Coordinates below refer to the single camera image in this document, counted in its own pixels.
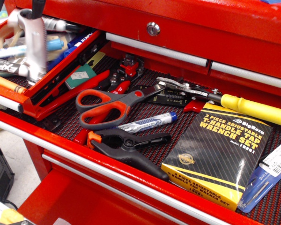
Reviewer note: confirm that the black Expo marker back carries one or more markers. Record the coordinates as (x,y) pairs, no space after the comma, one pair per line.
(54,24)

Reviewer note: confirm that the black yellow tap wrench box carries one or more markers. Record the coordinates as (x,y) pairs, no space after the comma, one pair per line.
(217,154)

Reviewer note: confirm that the black red drawer liner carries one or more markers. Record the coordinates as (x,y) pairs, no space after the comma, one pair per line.
(267,211)

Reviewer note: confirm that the silver box cutter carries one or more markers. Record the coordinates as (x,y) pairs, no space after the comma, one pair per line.
(35,40)

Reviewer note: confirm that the black Expo marker front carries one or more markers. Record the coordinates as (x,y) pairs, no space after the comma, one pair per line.
(14,68)

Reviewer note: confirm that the black expo marker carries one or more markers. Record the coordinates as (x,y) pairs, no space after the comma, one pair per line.
(54,24)
(14,68)

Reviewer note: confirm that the orange grey scissors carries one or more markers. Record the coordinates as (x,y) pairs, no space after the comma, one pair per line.
(110,101)

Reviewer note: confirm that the blue drill bit package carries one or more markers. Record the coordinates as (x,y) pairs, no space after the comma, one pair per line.
(265,176)

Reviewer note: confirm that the black box on floor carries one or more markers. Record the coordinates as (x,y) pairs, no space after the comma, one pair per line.
(0,168)

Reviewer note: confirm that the black wire crimper tool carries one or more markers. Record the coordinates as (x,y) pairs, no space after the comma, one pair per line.
(190,97)

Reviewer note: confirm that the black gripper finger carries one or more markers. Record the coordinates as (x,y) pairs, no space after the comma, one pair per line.
(37,8)

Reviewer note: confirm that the light blue capped marker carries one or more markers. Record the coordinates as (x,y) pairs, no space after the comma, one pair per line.
(52,45)

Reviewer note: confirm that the blue white marker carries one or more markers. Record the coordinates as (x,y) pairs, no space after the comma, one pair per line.
(148,123)

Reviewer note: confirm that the silver drawer lock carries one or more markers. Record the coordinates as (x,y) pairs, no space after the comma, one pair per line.
(153,29)

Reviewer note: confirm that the red tool chest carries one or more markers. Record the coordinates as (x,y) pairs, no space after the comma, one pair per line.
(231,45)

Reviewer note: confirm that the orange crayon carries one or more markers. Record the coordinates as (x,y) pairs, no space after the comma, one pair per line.
(12,86)

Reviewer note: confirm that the yellow handled tool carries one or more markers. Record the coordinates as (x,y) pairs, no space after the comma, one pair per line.
(254,109)

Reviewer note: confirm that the green card package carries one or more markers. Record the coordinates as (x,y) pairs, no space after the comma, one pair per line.
(84,73)

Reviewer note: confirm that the black spring clamp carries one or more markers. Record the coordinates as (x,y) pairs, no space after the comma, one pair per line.
(123,146)

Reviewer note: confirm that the dark blue Expo marker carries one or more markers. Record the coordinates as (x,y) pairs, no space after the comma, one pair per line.
(71,46)

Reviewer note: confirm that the small upper red drawer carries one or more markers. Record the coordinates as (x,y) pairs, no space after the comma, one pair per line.
(43,98)

